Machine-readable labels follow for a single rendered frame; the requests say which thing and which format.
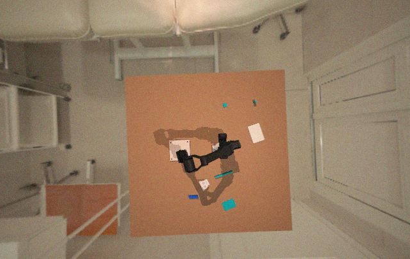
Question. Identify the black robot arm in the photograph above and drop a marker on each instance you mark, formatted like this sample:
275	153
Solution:
226	149

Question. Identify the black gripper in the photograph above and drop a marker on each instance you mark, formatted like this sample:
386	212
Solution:
222	139

